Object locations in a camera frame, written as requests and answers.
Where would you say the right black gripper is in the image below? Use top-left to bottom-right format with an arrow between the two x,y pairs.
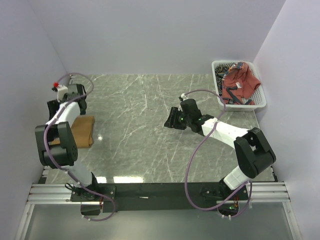
164,106 -> 192,131

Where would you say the tan ribbed tank top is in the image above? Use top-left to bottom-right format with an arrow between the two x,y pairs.
49,116 -> 95,148

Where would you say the rust red tank top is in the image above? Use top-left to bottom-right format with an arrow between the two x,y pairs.
221,61 -> 261,105

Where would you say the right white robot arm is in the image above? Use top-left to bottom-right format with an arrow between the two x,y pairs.
164,98 -> 276,200

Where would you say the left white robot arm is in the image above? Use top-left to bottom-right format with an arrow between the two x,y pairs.
35,82 -> 100,201

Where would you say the striped multicolour tank top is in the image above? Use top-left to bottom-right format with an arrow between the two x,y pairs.
214,62 -> 236,96

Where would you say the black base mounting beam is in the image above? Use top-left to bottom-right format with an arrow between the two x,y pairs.
65,180 -> 250,217

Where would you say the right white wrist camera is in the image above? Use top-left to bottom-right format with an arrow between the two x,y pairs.
178,93 -> 188,102

